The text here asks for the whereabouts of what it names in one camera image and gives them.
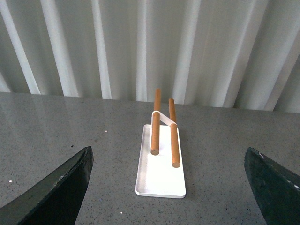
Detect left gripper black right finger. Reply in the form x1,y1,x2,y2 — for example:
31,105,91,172
244,147,300,225

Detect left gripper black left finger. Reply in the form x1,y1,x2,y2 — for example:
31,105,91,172
0,146,93,225

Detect white towel rack stand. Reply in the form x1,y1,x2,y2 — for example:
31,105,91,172
135,110,187,199

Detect white pleated curtain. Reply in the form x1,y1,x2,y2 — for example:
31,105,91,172
0,0,300,113

